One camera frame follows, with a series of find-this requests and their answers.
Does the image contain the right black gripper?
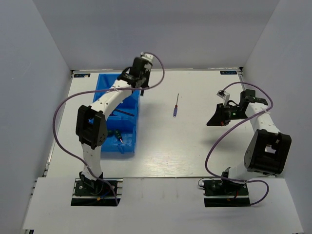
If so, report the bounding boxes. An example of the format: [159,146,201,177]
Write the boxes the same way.
[207,102,249,126]

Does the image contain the large dark hex key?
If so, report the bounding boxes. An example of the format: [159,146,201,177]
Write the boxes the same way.
[114,109,135,117]

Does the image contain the green stubby screwdriver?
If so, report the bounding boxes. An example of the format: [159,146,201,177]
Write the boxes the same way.
[114,129,123,144]
[107,130,115,137]

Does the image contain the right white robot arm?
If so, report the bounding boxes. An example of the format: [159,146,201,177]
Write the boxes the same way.
[206,89,292,195]

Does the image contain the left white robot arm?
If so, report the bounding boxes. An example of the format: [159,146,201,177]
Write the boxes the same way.
[76,53,154,195]

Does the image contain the right corner label sticker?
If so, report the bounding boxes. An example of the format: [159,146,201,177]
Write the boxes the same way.
[220,71,237,75]

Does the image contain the corner label sticker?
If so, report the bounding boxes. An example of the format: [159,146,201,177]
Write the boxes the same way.
[74,74,91,78]
[220,71,237,75]

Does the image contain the blue plastic sorting bin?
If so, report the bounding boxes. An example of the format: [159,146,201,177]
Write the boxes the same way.
[93,74,142,154]

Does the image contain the left corner label sticker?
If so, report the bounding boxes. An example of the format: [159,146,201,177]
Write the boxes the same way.
[74,74,91,78]

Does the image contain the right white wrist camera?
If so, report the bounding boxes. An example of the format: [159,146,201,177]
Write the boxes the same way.
[217,90,230,105]

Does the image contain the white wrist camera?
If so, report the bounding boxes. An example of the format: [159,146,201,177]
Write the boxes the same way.
[140,52,154,67]
[217,90,230,105]

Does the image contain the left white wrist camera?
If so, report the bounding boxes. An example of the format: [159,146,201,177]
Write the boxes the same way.
[140,52,154,67]

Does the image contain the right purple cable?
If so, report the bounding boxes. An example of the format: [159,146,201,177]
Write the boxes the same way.
[205,82,273,206]

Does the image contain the purple cable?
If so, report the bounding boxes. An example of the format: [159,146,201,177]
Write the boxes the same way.
[53,52,165,205]
[205,82,273,206]

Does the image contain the blue handled screwdriver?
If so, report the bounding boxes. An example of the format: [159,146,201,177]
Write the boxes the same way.
[173,94,179,117]

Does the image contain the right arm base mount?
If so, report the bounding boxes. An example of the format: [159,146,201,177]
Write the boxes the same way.
[198,178,251,208]

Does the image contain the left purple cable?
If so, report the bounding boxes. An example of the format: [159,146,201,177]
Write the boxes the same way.
[53,52,165,205]

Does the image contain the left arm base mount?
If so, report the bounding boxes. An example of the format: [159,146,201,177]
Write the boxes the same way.
[71,178,123,207]

